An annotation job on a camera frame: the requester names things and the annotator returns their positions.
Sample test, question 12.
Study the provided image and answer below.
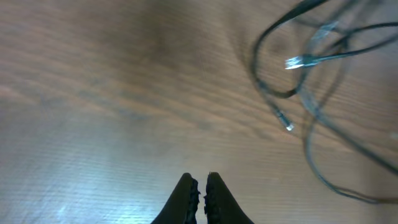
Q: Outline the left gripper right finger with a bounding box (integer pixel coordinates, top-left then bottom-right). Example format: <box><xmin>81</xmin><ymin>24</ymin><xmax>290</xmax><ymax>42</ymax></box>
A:
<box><xmin>204</xmin><ymin>172</ymin><xmax>254</xmax><ymax>224</ymax></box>

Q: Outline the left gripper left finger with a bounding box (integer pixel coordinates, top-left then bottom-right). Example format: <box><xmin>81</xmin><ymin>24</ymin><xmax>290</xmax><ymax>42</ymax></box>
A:
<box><xmin>151</xmin><ymin>173</ymin><xmax>200</xmax><ymax>224</ymax></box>

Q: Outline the black cable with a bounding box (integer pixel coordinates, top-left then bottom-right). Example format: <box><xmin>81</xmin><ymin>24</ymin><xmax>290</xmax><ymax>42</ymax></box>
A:
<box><xmin>250</xmin><ymin>0</ymin><xmax>398</xmax><ymax>205</ymax></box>

